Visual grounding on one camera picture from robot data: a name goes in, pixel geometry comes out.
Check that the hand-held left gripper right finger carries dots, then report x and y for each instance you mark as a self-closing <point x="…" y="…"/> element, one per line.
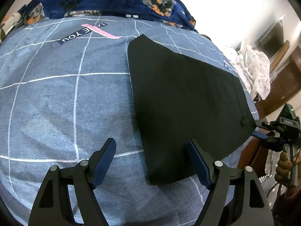
<point x="199" y="164"/>

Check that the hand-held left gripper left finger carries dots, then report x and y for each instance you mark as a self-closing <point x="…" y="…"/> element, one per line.
<point x="104" y="162"/>

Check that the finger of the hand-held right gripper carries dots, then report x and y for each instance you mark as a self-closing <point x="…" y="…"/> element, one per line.
<point x="265" y="124"/>
<point x="259" y="135"/>

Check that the black pants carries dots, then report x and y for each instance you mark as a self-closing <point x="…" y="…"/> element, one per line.
<point x="183" y="98"/>

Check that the person's right forearm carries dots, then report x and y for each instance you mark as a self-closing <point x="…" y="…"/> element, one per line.
<point x="289" y="213"/>

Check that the person's right hand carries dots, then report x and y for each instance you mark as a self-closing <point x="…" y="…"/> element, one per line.
<point x="282" y="169"/>

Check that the brown wooden cabinet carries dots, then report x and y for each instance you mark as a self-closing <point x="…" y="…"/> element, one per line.
<point x="287" y="80"/>

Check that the grey striped cloth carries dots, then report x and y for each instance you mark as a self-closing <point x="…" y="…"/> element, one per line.
<point x="265" y="184"/>

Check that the white dotted cloth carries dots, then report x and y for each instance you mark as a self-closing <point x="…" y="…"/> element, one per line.
<point x="254" y="70"/>

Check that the blue checked bed sheet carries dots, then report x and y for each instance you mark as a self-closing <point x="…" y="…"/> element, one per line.
<point x="58" y="98"/>

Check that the black television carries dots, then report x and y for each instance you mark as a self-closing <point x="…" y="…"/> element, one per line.
<point x="272" y="40"/>

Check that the navy dog print blanket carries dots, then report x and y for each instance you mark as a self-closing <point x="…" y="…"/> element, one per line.
<point x="94" y="0"/>

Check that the white dog print pillow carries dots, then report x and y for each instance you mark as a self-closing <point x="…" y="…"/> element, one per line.
<point x="9" y="24"/>

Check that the wooden bed frame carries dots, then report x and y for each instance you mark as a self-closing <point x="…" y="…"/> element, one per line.
<point x="255" y="155"/>

